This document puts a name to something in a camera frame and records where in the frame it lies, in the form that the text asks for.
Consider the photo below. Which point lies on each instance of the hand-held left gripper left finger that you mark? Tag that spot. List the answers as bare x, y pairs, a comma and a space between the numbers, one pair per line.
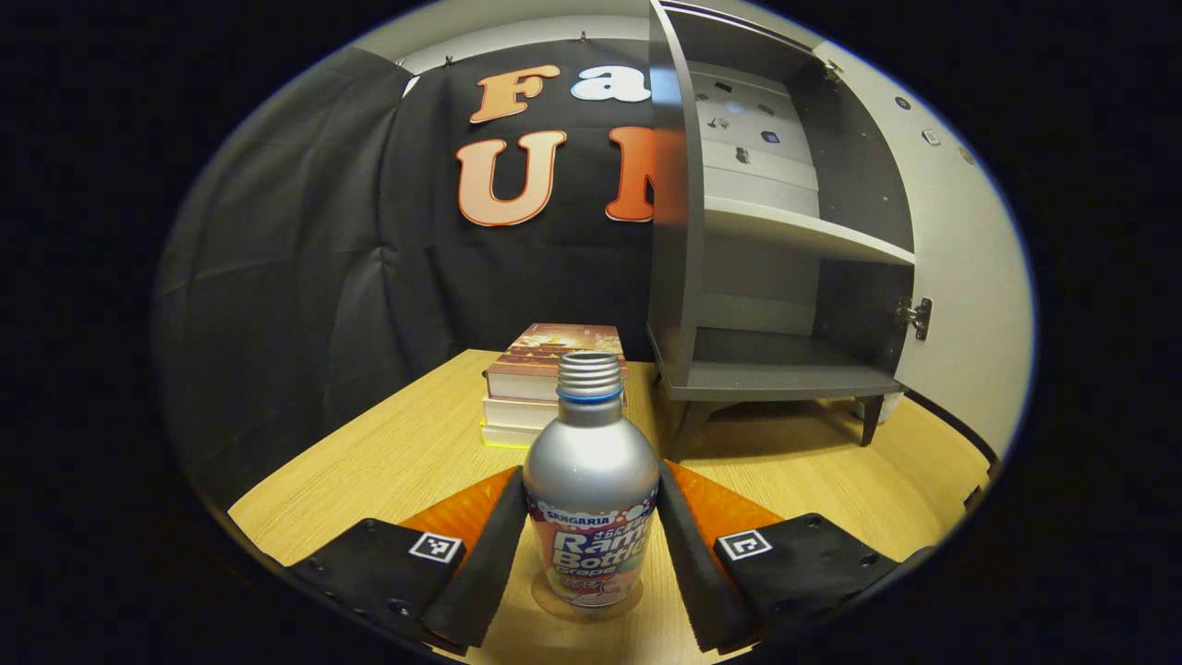
485, 563

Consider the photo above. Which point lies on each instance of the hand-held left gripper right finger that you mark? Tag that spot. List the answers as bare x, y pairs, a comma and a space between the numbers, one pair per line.
693, 563

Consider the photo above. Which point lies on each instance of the silver bottle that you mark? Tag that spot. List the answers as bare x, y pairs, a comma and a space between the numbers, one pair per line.
591, 471

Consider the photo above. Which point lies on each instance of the grey cabinet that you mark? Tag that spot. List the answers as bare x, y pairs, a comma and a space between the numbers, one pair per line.
674, 231

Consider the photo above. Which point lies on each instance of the metal door hinge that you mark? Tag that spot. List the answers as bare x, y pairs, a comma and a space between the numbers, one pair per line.
916, 317
833, 68

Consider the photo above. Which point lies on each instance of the white edged book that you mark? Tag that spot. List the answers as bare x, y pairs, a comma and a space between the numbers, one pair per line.
517, 411

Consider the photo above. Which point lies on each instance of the black backdrop cloth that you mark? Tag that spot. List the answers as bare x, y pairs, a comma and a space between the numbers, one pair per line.
305, 277

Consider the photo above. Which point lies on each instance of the row of black cloth clips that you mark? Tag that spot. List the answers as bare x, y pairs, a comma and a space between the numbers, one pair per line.
583, 37

